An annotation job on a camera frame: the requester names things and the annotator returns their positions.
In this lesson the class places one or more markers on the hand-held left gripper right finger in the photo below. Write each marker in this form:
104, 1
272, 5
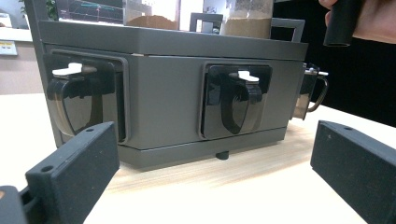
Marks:
358, 168

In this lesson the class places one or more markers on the right black dispenser spout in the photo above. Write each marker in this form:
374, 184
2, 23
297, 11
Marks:
235, 99

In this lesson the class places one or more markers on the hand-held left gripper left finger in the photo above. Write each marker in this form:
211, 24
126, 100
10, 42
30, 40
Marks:
77, 168

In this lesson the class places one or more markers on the green plant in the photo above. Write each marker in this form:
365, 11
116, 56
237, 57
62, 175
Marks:
51, 7

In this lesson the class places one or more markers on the left black dispenser spout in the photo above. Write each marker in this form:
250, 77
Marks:
81, 99

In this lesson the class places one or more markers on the tall jar with beige lid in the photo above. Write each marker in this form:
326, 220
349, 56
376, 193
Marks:
247, 26

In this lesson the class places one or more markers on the black dispenser spout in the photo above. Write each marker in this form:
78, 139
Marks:
235, 99
81, 99

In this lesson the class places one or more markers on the dark grey corner spice rack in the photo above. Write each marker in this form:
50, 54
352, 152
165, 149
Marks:
165, 99

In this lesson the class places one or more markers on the computer monitor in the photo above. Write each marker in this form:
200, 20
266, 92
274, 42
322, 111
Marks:
93, 11

